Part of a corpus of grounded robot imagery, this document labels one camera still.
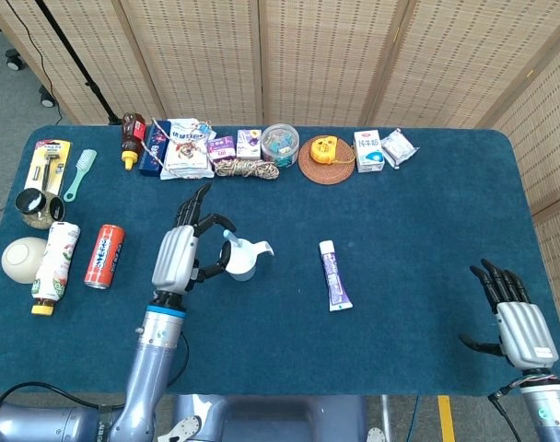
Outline yellow razor blister pack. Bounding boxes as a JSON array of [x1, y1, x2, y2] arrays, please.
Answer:
[[23, 139, 73, 197]]

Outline spice jar black lid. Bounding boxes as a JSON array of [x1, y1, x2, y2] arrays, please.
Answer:
[[21, 192, 66, 230]]

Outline purple white toothpaste tube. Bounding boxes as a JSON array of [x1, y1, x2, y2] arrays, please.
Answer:
[[319, 239, 355, 313]]

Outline round woven rattan coaster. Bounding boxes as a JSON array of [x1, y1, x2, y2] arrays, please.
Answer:
[[297, 136, 356, 186]]

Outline blue floor cable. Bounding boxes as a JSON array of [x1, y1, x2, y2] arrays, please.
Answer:
[[409, 395, 422, 442]]

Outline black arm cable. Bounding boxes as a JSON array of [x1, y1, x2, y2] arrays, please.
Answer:
[[0, 331, 190, 412], [486, 390, 523, 442]]

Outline grey robot torso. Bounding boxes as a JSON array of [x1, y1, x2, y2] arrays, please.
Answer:
[[173, 394, 368, 442]]

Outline yellow tape measure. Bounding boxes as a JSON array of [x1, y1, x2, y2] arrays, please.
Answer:
[[309, 134, 356, 164]]

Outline white printed snack bag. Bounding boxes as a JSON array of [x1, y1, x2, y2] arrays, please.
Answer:
[[159, 118, 216, 180]]

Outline dark blue table cloth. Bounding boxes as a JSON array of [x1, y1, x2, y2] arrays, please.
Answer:
[[0, 124, 560, 398]]

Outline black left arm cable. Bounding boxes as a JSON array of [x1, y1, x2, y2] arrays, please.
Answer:
[[0, 331, 190, 412]]

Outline beige bowl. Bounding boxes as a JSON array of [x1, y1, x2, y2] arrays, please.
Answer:
[[0, 237, 49, 285]]

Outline mint green scrub brush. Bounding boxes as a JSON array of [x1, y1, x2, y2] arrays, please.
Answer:
[[62, 148, 99, 204]]

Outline black tripod stand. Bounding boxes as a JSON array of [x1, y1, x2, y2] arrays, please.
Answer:
[[34, 0, 123, 126]]

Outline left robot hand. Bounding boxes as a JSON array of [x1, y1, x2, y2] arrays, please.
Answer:
[[150, 182, 238, 308]]

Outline small white purple carton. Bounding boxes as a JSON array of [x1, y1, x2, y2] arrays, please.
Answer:
[[236, 128, 263, 161]]

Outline white drink bottle yellow cap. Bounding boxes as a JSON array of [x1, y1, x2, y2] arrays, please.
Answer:
[[30, 221, 82, 317]]

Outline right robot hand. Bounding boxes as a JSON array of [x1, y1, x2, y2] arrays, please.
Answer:
[[459, 258, 560, 372]]

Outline thin black background cable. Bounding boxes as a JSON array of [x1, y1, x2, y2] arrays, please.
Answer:
[[10, 0, 63, 125]]

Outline brown syrup bottle yellow cap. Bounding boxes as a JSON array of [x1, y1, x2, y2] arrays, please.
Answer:
[[120, 112, 147, 172]]

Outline coiled beige rope bundle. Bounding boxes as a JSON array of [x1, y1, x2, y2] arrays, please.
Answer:
[[214, 157, 280, 181]]

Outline white blue milk carton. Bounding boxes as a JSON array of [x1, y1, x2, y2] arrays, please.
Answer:
[[353, 129, 385, 174]]

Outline red white twisted cord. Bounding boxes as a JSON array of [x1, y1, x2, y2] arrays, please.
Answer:
[[140, 117, 216, 180]]

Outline navy blue flat box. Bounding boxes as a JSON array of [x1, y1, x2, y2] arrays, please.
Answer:
[[138, 124, 169, 179]]

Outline small purple box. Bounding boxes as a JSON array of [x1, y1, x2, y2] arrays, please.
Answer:
[[206, 135, 238, 163]]

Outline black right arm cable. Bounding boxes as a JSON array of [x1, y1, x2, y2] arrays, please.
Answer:
[[486, 390, 523, 442]]

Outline clear jar of binder clips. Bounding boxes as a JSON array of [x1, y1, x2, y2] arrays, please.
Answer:
[[261, 122, 301, 168]]

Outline white tissue packet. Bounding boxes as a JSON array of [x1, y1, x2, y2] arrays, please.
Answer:
[[379, 128, 421, 170]]

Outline pale blue cup with handle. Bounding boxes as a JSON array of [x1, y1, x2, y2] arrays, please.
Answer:
[[224, 237, 276, 283]]

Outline orange soda can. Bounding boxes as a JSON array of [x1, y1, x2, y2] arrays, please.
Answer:
[[84, 224, 126, 291]]

